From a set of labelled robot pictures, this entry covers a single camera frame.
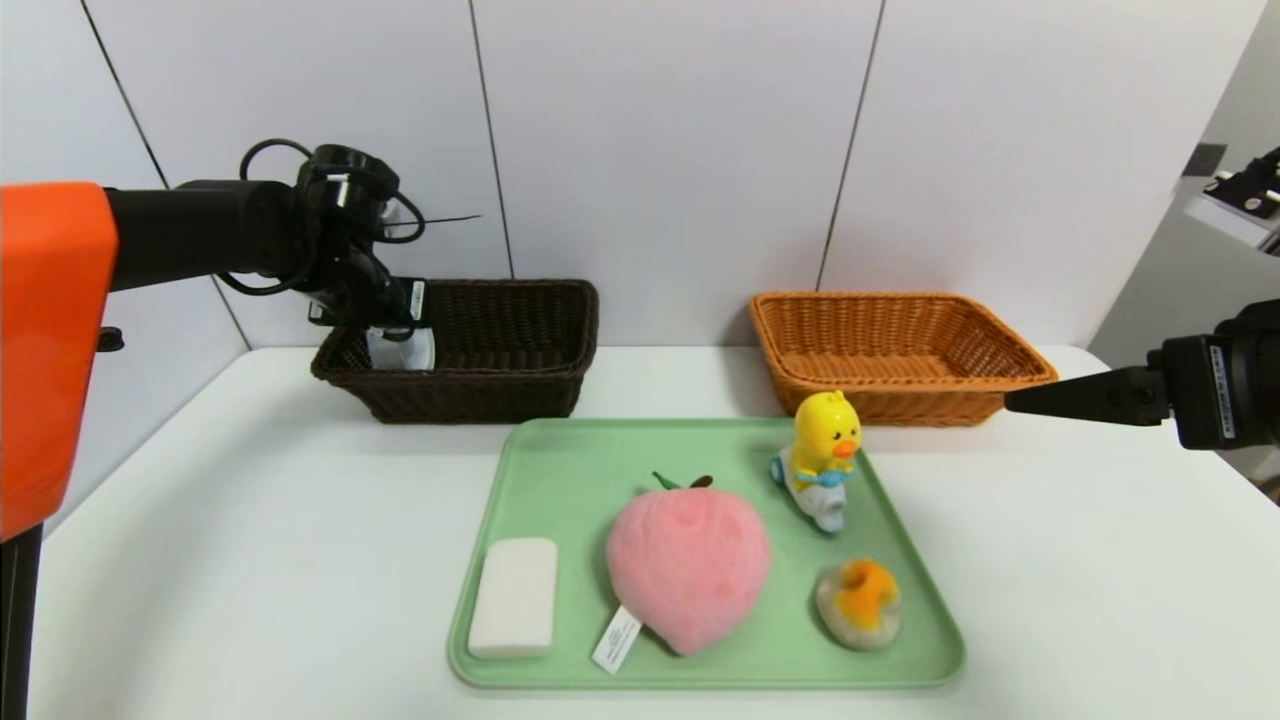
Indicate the light green plastic tray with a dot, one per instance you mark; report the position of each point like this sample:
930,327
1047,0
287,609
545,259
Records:
560,500

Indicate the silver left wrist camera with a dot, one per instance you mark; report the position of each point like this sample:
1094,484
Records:
400,215

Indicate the pink plush peach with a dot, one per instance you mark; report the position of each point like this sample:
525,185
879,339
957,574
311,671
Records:
688,565

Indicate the dark brown wicker basket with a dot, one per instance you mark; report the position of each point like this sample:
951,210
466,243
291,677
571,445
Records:
500,340

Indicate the white soap bar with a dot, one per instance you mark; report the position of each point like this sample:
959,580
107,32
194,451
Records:
512,598

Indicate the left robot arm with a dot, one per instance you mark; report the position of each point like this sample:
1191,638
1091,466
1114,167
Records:
200,230

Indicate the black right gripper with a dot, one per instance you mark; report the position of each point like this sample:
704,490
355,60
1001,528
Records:
1212,391

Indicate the orange wicker basket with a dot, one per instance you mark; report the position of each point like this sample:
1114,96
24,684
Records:
900,335

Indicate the white round plastic container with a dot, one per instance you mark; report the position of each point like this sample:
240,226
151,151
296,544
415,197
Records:
405,355

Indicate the small black wall bracket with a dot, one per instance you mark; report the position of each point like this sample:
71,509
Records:
1205,158

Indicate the yellow duck scooter toy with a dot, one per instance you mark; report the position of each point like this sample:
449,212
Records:
822,435

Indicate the fried egg toy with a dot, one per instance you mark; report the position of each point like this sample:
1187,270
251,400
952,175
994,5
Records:
858,607

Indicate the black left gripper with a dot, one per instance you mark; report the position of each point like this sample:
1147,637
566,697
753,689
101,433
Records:
412,302

